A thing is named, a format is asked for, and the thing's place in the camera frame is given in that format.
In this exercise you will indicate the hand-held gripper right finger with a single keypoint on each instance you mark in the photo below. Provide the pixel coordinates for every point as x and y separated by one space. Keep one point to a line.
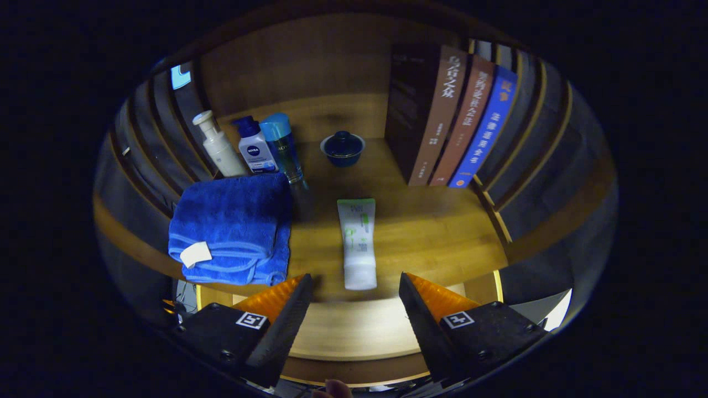
426 329

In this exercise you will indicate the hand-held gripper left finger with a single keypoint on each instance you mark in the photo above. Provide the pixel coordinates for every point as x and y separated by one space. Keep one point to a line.
285 329

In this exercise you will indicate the white and green tube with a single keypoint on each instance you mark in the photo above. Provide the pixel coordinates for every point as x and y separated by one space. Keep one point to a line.
358 249

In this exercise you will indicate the wooden countertop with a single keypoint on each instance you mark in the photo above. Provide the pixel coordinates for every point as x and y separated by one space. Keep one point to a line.
420 232

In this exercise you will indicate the wooden cabinet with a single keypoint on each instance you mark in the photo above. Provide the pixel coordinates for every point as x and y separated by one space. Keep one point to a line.
310 61

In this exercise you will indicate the blue folded towel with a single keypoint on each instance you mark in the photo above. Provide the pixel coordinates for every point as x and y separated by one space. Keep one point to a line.
232 226

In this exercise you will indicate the white bottle with blue cap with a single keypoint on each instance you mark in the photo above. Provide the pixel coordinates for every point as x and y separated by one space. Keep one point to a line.
255 152

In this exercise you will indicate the teal transparent bottle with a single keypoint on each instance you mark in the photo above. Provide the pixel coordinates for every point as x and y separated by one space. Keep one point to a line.
285 149

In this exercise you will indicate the white pump bottle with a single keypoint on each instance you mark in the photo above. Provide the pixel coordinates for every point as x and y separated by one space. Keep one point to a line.
224 155

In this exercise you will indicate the dark blue lidded teacup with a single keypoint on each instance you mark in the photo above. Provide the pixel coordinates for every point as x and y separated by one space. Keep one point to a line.
343 148

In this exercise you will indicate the reddish brown book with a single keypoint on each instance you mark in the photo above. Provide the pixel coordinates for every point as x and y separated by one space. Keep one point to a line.
464 132

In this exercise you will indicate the blue book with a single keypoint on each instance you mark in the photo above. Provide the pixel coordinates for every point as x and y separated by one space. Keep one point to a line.
487 138

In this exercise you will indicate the dark brown book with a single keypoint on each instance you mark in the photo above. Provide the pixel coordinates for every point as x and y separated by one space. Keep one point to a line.
437 127

